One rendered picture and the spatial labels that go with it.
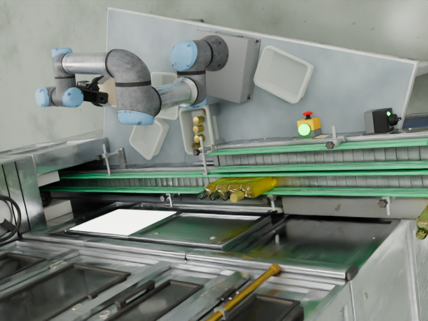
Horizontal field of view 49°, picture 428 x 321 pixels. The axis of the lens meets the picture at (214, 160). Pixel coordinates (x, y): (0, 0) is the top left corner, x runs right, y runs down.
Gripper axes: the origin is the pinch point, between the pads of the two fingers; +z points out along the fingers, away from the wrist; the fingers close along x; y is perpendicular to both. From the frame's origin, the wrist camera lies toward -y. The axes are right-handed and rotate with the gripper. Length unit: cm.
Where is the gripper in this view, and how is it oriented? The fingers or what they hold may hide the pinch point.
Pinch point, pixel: (113, 90)
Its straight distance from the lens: 211.6
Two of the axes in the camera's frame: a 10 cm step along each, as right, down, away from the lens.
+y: -8.0, -2.9, 5.3
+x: -1.1, 9.3, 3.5
